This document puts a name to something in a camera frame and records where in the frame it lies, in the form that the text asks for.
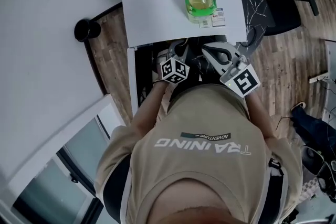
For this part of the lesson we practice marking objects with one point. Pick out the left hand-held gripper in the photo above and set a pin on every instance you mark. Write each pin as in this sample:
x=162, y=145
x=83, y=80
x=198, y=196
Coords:
x=175, y=70

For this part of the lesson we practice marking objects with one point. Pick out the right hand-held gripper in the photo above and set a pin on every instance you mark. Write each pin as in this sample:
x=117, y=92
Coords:
x=242, y=78

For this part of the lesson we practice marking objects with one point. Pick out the white microwave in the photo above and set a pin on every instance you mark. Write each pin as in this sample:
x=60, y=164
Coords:
x=157, y=8

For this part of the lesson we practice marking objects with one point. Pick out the person's right forearm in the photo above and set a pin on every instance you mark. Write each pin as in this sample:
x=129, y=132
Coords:
x=258, y=115

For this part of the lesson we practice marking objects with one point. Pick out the person's left forearm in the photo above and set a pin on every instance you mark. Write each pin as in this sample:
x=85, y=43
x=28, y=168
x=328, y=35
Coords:
x=151, y=110

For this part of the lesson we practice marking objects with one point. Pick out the white label sticker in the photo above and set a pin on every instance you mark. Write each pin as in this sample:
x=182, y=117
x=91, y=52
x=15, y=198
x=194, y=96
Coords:
x=204, y=23
x=219, y=17

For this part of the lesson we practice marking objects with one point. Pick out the green oil bottle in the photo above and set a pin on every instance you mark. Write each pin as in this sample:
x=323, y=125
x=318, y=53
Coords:
x=200, y=0

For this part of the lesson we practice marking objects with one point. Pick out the round black marble table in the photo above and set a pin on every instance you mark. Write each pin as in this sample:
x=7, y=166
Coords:
x=254, y=2

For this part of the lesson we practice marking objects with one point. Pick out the black waste bin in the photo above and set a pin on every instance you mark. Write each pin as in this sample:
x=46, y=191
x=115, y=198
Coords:
x=86, y=30

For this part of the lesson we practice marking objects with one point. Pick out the white power strip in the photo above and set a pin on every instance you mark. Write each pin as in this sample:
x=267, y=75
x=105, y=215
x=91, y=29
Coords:
x=318, y=78

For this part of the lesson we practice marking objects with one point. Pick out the person's beige t-shirt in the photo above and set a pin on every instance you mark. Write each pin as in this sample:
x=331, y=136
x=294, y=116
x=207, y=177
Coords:
x=199, y=160

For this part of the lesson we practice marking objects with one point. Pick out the white desk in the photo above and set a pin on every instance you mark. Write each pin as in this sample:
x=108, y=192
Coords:
x=331, y=68

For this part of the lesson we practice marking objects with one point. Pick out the black equipment bag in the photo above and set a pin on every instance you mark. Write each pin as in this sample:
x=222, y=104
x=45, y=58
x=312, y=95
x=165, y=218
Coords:
x=319, y=168

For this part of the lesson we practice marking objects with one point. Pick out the black framed window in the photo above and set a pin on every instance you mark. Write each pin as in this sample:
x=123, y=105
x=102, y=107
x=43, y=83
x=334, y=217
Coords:
x=65, y=165

